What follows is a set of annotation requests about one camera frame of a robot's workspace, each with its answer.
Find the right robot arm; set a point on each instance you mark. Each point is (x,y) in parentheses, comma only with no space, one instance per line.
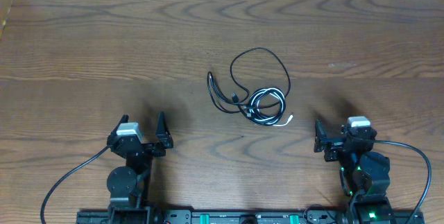
(364,173)

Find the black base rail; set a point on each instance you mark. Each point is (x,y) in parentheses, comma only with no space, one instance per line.
(185,216)

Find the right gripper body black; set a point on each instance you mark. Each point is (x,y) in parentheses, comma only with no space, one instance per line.
(334,149)

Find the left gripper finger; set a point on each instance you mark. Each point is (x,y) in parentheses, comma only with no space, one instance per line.
(124,119)
(162,132)

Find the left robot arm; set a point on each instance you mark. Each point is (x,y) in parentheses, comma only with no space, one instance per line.
(128,185)

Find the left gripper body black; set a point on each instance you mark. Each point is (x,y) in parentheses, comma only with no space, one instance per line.
(145,148)

